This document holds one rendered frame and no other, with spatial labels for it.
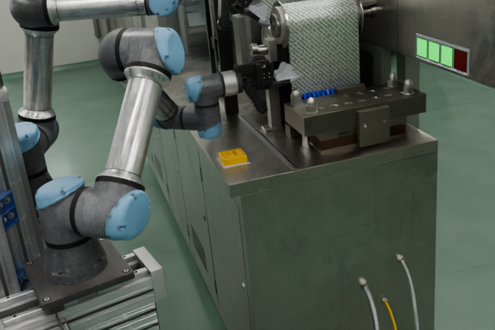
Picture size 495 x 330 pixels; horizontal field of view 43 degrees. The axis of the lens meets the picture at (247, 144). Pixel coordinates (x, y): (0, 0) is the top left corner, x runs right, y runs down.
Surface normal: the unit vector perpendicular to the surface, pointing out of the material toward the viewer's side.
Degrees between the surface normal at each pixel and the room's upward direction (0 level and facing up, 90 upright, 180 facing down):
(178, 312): 0
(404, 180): 90
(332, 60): 90
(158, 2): 90
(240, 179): 0
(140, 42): 47
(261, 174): 0
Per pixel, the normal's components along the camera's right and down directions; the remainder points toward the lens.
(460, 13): -0.95, 0.19
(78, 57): 0.30, 0.32
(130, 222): 0.90, 0.17
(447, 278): -0.09, -0.93
